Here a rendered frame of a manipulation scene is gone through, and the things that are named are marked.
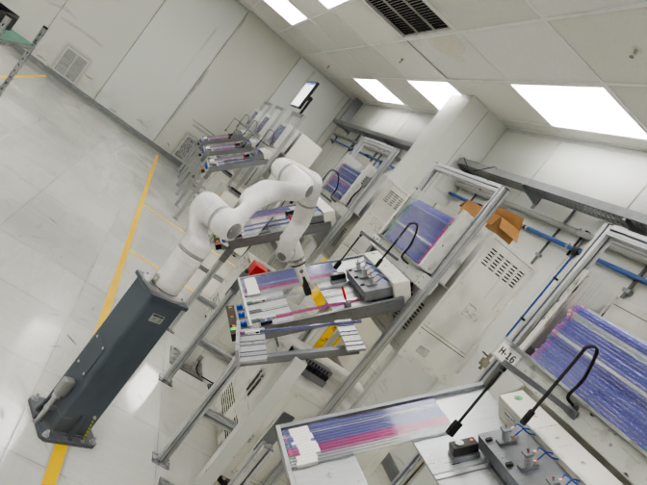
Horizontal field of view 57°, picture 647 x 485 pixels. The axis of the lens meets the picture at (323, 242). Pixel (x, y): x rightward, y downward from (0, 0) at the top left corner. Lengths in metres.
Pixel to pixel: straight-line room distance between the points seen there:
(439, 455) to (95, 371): 1.34
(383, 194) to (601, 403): 2.69
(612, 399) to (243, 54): 10.12
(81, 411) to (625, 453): 1.91
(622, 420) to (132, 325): 1.67
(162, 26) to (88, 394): 9.22
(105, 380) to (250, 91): 9.16
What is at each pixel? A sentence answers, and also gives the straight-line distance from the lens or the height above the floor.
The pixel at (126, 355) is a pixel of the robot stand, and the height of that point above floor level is 0.42.
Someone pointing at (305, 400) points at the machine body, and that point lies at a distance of 2.85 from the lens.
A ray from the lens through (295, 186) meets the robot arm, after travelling 2.44.
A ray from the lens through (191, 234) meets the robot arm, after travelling 2.34.
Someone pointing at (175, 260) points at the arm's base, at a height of 0.84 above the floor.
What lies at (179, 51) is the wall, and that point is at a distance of 11.22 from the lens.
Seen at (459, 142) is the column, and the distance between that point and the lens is 6.20.
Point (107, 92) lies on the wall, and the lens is 11.30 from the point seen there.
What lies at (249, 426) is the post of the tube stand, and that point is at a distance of 2.50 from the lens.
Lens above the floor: 1.43
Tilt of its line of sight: 5 degrees down
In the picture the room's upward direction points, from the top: 38 degrees clockwise
